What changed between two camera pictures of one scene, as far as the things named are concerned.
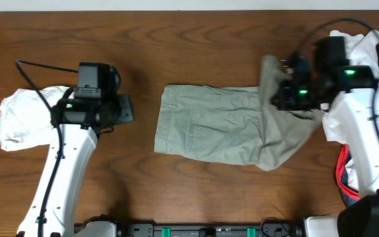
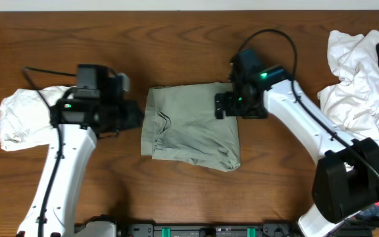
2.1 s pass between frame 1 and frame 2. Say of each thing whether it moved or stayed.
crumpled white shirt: stayed
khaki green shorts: moved
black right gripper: moved
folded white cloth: stayed
